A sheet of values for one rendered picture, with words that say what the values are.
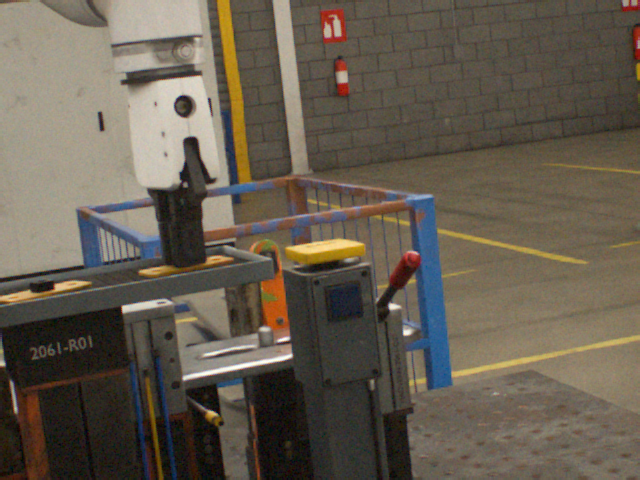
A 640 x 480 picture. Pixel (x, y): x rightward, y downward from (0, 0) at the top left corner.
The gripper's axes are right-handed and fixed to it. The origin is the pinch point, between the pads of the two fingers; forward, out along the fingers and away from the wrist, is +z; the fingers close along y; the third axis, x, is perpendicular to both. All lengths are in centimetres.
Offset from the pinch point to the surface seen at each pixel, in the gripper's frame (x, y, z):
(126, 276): 5.2, 1.9, 2.5
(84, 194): -237, 782, 57
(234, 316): -27, 52, 18
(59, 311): 14.1, -5.7, 3.2
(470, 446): -67, 58, 48
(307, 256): -10.4, -4.5, 2.7
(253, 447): -26, 51, 37
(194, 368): -10.1, 27.3, 18.4
